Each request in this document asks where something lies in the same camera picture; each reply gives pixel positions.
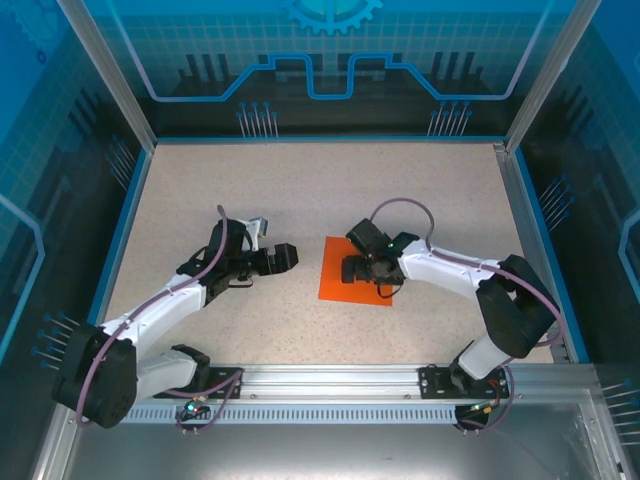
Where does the blue table edge strip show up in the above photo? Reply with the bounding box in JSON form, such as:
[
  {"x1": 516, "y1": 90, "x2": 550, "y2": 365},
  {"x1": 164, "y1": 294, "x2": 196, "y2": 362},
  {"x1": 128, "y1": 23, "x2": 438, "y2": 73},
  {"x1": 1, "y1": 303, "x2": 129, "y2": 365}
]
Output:
[
  {"x1": 513, "y1": 147, "x2": 592, "y2": 365},
  {"x1": 152, "y1": 133, "x2": 507, "y2": 146},
  {"x1": 82, "y1": 146, "x2": 155, "y2": 365}
]

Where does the cable connector with green light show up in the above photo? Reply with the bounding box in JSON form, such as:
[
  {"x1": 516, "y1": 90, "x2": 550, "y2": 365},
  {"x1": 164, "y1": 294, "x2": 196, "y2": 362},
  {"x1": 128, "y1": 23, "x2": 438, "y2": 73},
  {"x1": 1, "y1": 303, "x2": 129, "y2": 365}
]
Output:
[
  {"x1": 180, "y1": 393, "x2": 210, "y2": 417},
  {"x1": 467, "y1": 398, "x2": 502, "y2": 417}
]

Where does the blue printed enclosure panel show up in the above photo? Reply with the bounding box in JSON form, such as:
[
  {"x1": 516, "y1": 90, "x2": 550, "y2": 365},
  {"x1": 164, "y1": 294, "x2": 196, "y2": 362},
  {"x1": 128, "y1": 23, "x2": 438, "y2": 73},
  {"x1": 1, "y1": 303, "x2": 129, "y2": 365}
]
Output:
[
  {"x1": 0, "y1": 0, "x2": 154, "y2": 480},
  {"x1": 507, "y1": 0, "x2": 640, "y2": 480},
  {"x1": 82, "y1": 0, "x2": 576, "y2": 139}
]

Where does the slanted aluminium frame post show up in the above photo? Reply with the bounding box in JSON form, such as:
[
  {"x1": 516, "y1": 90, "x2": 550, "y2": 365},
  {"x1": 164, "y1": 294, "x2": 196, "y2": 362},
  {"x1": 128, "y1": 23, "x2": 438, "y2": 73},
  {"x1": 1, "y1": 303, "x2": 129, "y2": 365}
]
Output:
[
  {"x1": 503, "y1": 0, "x2": 601, "y2": 154},
  {"x1": 55, "y1": 0, "x2": 159, "y2": 150}
]

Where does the grey sheet metal tray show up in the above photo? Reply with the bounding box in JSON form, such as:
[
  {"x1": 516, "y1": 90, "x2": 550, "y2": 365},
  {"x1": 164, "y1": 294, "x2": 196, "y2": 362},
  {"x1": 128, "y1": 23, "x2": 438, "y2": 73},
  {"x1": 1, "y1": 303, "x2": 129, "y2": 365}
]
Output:
[{"x1": 29, "y1": 389, "x2": 634, "y2": 480}]

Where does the slotted grey cable duct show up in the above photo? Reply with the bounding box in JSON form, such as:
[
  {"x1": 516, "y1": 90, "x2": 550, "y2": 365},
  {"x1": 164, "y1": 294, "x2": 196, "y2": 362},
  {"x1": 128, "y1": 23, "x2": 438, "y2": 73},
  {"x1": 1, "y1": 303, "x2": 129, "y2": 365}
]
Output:
[{"x1": 79, "y1": 405, "x2": 586, "y2": 426}]

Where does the aluminium side rail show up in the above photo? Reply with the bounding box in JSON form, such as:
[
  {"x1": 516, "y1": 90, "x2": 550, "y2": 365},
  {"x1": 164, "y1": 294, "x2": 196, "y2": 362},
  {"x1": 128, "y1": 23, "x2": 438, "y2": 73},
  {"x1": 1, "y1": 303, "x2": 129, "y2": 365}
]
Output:
[{"x1": 491, "y1": 141, "x2": 576, "y2": 365}]

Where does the long aluminium base rail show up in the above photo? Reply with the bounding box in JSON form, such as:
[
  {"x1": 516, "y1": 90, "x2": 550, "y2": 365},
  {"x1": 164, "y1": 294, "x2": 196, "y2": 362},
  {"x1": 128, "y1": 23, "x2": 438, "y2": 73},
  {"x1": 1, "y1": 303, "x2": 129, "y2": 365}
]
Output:
[{"x1": 67, "y1": 362, "x2": 599, "y2": 404}]

